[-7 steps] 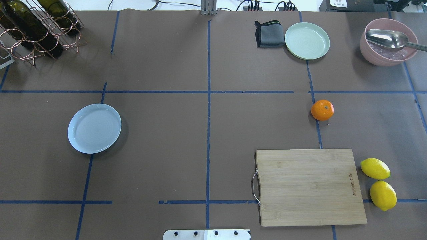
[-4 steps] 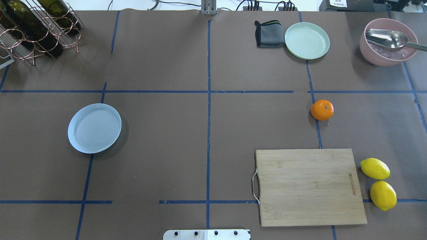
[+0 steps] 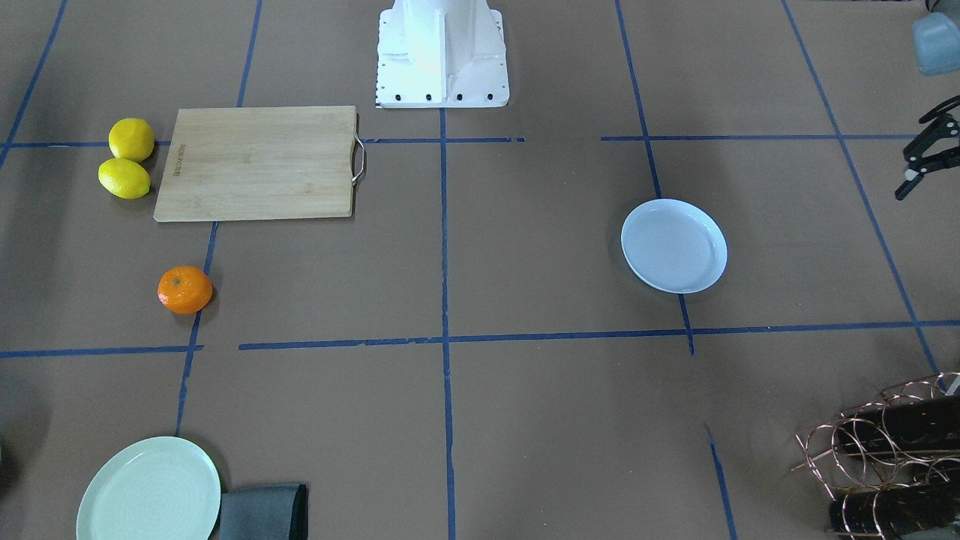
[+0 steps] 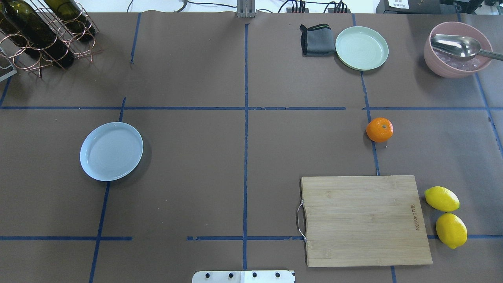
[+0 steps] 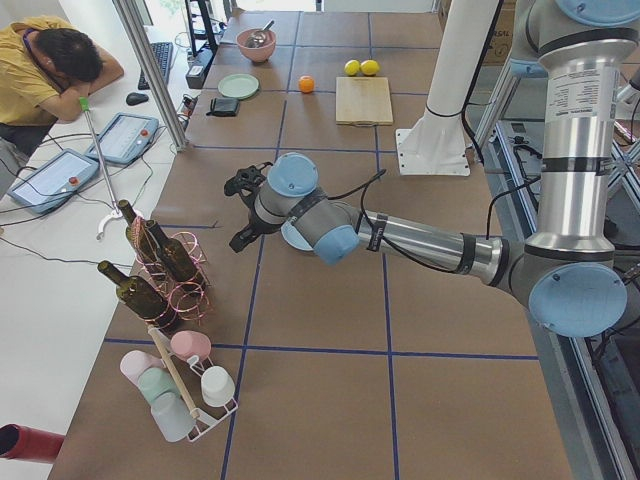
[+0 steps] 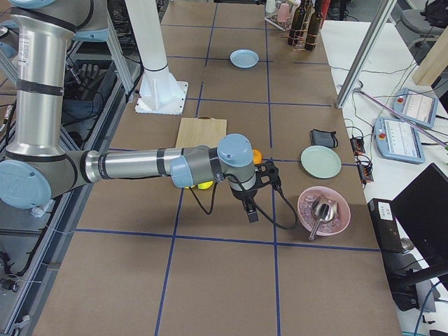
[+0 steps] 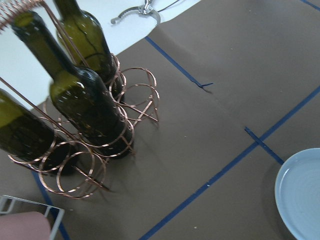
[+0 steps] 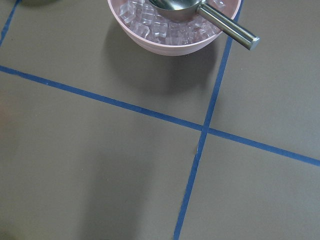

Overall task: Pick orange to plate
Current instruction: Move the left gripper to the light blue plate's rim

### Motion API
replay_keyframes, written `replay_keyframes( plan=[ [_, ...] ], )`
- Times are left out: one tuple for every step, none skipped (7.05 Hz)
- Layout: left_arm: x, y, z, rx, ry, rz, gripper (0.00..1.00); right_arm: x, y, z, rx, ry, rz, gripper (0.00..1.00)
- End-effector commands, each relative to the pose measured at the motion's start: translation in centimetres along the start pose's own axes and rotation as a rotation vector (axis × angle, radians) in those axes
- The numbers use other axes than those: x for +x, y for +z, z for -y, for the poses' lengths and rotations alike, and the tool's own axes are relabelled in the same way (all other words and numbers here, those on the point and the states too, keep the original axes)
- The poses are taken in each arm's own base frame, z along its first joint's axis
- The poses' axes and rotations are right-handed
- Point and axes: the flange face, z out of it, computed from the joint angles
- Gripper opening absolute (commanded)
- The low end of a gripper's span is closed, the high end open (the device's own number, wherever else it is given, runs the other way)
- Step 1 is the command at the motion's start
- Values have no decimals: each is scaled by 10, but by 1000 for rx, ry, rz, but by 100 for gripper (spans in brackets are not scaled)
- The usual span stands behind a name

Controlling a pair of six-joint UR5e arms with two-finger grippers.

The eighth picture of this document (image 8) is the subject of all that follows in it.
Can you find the pink bowl with ice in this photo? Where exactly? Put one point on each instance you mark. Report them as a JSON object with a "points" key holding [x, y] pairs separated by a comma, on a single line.
{"points": [[147, 28]]}

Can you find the metal ice scoop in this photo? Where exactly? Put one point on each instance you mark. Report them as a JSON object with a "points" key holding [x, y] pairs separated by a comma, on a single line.
{"points": [[184, 10]]}

